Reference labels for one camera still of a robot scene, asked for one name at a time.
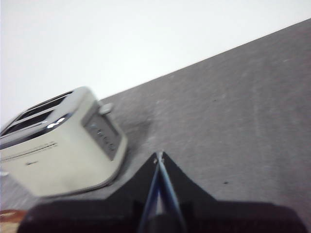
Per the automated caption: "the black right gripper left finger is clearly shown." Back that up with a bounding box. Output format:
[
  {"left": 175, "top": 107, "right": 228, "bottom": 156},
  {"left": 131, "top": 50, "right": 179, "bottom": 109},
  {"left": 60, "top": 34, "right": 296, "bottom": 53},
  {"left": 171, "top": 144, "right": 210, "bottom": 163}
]
[{"left": 17, "top": 152, "right": 160, "bottom": 233}]

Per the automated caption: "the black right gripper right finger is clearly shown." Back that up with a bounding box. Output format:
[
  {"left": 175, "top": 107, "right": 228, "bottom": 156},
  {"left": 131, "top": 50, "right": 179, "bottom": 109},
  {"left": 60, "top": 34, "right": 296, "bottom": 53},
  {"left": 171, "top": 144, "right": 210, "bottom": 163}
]
[{"left": 160, "top": 151, "right": 309, "bottom": 233}]

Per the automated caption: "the brown bread slice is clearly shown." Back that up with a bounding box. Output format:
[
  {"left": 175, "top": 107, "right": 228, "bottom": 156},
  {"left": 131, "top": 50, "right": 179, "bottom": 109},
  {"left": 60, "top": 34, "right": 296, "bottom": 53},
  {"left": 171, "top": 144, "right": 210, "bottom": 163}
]
[{"left": 0, "top": 209, "right": 28, "bottom": 233}]

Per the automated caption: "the cream two-slot toaster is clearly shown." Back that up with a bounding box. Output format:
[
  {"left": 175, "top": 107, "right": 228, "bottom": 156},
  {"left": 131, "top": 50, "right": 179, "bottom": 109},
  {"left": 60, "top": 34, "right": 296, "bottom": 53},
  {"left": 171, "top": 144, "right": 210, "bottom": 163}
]
[{"left": 0, "top": 86, "right": 129, "bottom": 197}]

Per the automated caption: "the toaster lever knob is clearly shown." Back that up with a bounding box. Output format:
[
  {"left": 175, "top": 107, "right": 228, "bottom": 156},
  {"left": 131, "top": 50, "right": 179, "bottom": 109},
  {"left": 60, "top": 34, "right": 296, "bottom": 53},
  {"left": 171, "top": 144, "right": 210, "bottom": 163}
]
[{"left": 100, "top": 103, "right": 114, "bottom": 114}]

